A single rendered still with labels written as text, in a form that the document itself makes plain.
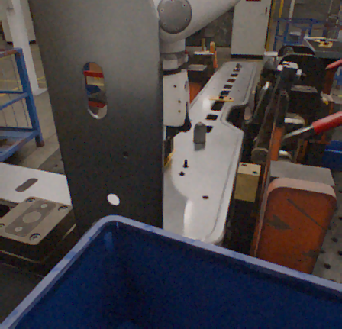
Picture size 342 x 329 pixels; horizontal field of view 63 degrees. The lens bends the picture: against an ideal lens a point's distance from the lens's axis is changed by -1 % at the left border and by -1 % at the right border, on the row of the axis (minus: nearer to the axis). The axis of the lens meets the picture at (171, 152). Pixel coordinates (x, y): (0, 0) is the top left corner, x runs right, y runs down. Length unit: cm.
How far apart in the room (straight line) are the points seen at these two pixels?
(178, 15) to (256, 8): 720
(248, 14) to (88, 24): 735
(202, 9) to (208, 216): 30
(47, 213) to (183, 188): 24
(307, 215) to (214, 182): 35
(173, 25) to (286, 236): 29
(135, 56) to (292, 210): 16
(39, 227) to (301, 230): 29
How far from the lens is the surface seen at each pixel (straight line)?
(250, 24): 759
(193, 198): 49
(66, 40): 27
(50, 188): 56
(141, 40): 24
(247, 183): 46
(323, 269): 87
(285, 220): 21
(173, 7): 40
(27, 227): 39
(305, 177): 21
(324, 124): 52
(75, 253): 20
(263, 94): 82
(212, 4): 42
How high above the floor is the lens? 130
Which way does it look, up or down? 28 degrees down
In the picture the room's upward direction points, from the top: straight up
